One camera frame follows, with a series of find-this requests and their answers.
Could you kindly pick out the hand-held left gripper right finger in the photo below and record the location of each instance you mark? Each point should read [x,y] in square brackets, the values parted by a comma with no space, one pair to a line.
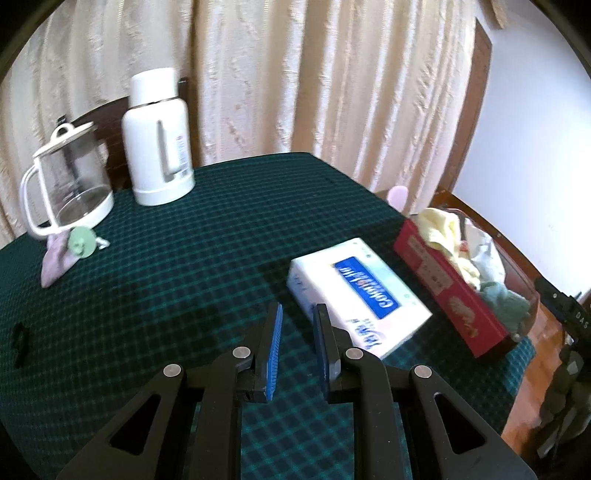
[323,355]

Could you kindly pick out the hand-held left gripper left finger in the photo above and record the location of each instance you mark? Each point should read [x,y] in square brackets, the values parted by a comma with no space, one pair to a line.
[273,355]

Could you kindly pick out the green terry cloth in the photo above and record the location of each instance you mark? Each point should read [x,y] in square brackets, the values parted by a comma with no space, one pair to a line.
[505,304]

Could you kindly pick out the red tin box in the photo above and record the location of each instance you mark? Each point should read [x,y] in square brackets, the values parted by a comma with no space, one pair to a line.
[443,295]

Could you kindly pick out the yellow sock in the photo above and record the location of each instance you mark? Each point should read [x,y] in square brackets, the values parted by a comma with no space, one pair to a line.
[438,226]

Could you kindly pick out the green round soft toy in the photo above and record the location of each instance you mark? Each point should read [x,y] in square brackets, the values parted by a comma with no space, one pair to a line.
[81,240]

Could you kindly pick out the white tissue pack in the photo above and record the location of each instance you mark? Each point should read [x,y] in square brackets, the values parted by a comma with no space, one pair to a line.
[355,295]

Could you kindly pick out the white cloth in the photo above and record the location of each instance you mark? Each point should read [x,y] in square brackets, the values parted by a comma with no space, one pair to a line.
[485,258]

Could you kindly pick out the green plaid tablecloth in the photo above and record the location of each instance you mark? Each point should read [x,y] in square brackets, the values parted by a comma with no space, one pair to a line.
[184,277]

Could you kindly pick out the pink round object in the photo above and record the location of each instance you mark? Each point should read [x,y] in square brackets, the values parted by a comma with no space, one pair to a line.
[398,198]

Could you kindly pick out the lilac cloth pouch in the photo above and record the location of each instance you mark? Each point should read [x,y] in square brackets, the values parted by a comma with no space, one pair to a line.
[55,261]

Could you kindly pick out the white thermos flask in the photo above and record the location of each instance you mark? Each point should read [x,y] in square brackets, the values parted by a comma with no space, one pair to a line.
[152,138]

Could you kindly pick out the glass kettle with white lid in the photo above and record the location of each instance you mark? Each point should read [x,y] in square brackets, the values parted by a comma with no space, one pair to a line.
[74,184]

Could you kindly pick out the cream patterned curtain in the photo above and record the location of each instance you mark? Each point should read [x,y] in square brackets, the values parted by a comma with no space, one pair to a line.
[300,78]

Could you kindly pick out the dark wooden chair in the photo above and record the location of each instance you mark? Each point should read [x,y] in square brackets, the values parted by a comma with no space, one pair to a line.
[111,115]

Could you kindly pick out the brown wooden door frame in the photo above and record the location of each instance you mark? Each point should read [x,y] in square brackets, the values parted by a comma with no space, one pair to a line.
[481,69]

